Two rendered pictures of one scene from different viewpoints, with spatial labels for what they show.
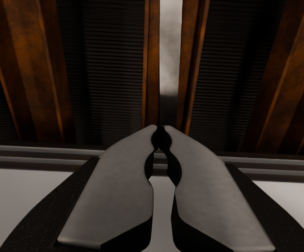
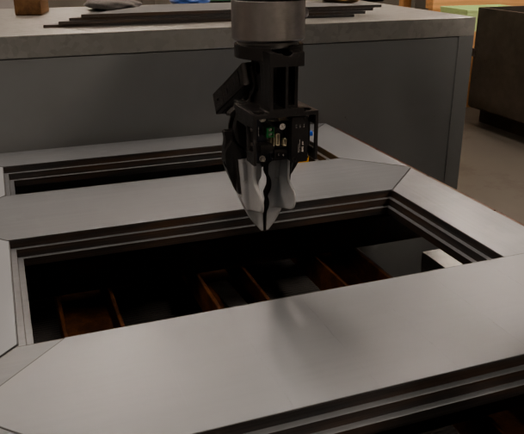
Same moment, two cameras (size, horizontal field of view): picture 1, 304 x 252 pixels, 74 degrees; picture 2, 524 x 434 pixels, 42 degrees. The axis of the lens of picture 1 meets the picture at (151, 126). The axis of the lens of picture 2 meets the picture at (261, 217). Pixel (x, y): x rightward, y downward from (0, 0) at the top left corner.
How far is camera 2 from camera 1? 0.82 m
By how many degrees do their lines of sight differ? 95
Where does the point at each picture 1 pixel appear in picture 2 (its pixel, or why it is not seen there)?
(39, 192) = (181, 334)
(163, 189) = (311, 301)
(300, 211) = (459, 287)
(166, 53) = not seen: hidden behind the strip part
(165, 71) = not seen: hidden behind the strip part
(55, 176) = (197, 317)
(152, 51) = not seen: hidden behind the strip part
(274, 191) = (410, 281)
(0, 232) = (125, 396)
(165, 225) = (345, 330)
